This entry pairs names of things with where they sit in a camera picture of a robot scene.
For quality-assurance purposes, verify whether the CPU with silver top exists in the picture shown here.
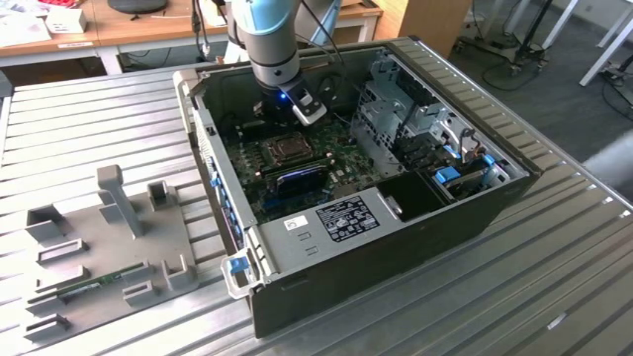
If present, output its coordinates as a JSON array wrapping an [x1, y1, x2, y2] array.
[[275, 136, 306, 156]]

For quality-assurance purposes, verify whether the metal socket cover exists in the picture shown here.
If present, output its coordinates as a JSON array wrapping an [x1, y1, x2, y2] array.
[[267, 131, 318, 165]]

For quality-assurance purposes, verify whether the CPU socket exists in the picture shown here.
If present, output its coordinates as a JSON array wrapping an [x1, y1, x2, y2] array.
[[262, 129, 320, 167]]

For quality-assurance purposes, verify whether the black RAM slot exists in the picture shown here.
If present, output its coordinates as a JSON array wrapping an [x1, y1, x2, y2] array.
[[264, 161, 332, 181], [258, 155, 332, 175]]

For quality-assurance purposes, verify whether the green motherboard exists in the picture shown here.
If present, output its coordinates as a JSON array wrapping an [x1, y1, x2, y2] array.
[[220, 111, 398, 223]]

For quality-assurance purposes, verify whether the silver drive cage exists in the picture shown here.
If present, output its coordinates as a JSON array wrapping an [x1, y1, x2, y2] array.
[[351, 51, 449, 175]]

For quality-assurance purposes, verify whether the black expansion card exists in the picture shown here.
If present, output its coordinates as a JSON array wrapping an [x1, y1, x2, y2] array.
[[274, 165, 332, 200]]

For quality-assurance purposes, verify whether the wooden desk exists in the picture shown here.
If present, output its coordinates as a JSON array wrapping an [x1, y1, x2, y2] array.
[[0, 0, 386, 75]]

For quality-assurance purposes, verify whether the wooden cabinet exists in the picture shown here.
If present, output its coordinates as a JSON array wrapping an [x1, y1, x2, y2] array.
[[375, 0, 475, 59]]

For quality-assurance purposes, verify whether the black round pad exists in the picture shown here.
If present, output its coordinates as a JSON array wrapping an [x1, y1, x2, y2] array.
[[107, 0, 170, 16]]

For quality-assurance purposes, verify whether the silver power supply unit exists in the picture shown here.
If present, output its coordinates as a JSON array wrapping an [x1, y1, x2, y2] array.
[[250, 186, 403, 285]]

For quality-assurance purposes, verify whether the blue disk carrier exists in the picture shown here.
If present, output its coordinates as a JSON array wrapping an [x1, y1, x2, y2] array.
[[432, 165, 489, 200]]

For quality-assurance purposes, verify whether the white cardboard box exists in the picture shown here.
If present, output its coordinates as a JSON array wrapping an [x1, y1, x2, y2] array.
[[44, 7, 88, 35]]

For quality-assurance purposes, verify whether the open black PC case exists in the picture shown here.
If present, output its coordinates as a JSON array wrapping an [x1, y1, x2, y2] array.
[[172, 36, 545, 339]]

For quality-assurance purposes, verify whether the grey parts rack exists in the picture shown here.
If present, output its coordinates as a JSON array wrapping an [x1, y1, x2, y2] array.
[[22, 164, 202, 344]]

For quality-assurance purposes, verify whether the black wheeled stand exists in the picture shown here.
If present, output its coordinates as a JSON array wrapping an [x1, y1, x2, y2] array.
[[453, 0, 559, 77]]

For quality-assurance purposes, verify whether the white paper stack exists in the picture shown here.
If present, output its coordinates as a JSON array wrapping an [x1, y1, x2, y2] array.
[[0, 7, 52, 48]]

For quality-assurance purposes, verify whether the green RAM stick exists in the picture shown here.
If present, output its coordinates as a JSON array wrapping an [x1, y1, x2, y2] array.
[[30, 263, 150, 304]]

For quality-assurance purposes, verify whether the white tape strip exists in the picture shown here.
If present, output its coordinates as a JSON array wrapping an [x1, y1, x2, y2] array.
[[545, 312, 569, 332]]

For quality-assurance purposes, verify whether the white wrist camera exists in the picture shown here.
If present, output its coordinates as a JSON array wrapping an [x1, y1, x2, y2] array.
[[279, 81, 328, 127]]

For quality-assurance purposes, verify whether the white table frame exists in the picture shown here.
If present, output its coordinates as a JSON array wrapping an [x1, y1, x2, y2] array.
[[541, 0, 633, 88]]

